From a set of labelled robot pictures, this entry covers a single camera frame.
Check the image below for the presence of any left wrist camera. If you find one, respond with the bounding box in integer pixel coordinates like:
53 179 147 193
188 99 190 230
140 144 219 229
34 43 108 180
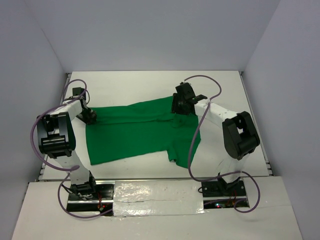
69 87 87 100

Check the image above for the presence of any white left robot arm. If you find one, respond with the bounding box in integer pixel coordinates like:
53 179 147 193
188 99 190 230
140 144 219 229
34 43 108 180
33 97 97 200

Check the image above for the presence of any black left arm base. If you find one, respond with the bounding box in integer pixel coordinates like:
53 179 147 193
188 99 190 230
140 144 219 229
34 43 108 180
66 183 114 216

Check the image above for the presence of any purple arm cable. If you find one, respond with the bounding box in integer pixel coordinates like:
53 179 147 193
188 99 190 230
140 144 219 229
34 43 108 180
181 74 261 214
29 79 115 221

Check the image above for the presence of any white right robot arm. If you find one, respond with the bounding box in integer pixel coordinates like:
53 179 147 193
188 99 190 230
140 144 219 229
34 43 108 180
171 93 260 192

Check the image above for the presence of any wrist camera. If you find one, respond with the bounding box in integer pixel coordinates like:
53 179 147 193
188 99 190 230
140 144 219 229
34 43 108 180
69 87 87 100
175 82 196 100

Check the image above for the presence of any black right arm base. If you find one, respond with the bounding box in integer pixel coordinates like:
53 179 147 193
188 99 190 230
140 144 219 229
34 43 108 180
198 177 249 209

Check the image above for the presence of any aluminium table edge rail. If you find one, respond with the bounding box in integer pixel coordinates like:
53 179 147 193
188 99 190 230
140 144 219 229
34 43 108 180
37 72 72 181

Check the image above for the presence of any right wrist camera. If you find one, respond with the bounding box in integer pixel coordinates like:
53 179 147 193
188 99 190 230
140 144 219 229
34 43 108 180
175 82 196 100

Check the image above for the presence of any green t-shirt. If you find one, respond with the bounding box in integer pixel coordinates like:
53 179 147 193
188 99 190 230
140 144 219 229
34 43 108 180
85 96 201 168

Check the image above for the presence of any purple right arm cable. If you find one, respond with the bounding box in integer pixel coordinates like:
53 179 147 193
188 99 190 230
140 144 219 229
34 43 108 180
181 74 261 214

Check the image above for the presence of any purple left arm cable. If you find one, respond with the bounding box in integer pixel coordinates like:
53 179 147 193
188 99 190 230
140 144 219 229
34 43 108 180
29 79 115 221

